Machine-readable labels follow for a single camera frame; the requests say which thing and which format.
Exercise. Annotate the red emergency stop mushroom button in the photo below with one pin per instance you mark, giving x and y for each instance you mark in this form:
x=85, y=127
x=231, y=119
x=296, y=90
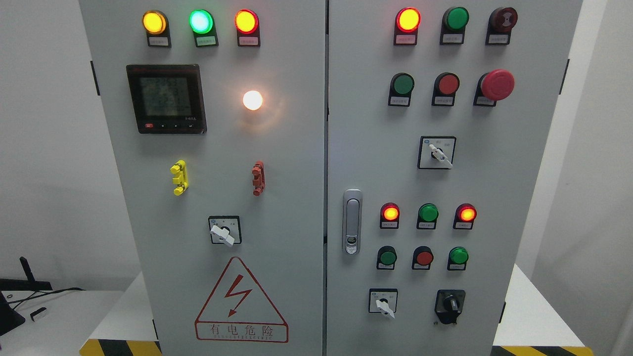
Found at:
x=493, y=86

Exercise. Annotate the green push button upper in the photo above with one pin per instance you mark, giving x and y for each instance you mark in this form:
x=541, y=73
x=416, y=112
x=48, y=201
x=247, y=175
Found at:
x=401, y=87

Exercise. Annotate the green indicator top right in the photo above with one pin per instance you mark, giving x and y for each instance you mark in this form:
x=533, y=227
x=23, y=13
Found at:
x=454, y=23

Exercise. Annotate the black rotary knob switch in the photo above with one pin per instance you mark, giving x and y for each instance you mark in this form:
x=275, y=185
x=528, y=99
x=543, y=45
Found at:
x=449, y=304

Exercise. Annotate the red lit indicator top right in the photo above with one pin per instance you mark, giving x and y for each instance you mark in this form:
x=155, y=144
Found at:
x=406, y=26

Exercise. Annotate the white glowing indicator lamp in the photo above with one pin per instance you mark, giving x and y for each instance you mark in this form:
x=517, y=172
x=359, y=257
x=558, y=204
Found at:
x=252, y=100

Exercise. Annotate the yellow indicator light top left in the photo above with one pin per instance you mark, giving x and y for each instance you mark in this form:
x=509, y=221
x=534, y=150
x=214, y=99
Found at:
x=157, y=30

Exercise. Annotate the green indicator middle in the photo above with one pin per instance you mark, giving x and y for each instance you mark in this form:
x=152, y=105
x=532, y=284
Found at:
x=427, y=217

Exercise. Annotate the red push button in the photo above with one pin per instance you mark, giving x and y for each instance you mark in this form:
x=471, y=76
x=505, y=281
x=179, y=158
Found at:
x=422, y=258
x=445, y=86

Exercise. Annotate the green lit indicator light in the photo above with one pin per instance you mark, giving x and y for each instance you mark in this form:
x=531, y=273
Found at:
x=203, y=28

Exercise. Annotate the red terminal connector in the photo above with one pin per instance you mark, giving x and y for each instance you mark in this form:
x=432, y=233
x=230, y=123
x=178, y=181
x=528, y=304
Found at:
x=258, y=182

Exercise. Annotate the red lit indicator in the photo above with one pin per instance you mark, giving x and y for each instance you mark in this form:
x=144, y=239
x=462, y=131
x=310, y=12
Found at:
x=389, y=215
x=406, y=26

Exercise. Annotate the red push button lower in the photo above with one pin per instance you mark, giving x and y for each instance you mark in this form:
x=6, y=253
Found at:
x=422, y=258

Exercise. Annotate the dark red buzzer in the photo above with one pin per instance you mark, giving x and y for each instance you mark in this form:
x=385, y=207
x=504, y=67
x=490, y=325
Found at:
x=501, y=22

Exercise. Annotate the small white black device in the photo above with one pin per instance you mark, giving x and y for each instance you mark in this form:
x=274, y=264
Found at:
x=38, y=314

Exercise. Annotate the white selector switch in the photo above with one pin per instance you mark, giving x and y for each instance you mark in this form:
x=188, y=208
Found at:
x=436, y=152
x=383, y=301

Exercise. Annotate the white selector switch left door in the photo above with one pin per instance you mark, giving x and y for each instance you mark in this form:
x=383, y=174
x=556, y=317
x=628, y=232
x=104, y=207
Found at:
x=225, y=230

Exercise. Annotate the yellow terminal connector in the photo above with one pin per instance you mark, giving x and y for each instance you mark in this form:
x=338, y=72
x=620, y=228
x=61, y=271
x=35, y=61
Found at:
x=180, y=177

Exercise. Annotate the red high voltage warning sticker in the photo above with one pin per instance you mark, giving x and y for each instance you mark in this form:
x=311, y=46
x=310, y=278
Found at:
x=239, y=310

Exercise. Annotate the silver door latch handle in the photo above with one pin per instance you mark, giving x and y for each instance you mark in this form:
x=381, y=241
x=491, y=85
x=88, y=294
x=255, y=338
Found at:
x=351, y=221

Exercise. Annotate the green push button lower left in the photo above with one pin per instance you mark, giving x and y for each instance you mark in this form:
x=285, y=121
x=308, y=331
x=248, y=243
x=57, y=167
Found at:
x=386, y=258

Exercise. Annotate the red lit indicator middle left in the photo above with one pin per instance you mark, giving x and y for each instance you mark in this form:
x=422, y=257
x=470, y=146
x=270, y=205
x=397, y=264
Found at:
x=389, y=215

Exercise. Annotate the white platform with hazard stripes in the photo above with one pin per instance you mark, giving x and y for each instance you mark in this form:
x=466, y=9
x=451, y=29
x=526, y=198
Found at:
x=529, y=326

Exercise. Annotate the red push button upper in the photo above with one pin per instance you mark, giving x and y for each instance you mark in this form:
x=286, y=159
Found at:
x=445, y=86

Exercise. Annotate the black digital power meter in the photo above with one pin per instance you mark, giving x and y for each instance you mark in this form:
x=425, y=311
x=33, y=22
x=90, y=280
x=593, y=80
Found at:
x=167, y=99

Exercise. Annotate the white selector switch lower right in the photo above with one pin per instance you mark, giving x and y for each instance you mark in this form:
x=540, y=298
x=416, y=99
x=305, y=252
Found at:
x=383, y=301

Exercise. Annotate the white selector switch upper right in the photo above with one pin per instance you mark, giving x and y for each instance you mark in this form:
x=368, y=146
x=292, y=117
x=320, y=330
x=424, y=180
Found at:
x=436, y=152

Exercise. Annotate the red-orange indicator light left door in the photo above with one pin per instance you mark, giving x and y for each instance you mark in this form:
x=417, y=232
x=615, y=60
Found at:
x=247, y=28

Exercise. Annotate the grey electrical control cabinet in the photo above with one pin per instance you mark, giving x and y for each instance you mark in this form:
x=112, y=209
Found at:
x=324, y=69

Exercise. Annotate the red indicator middle right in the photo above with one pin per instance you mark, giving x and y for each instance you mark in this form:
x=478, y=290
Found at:
x=464, y=217

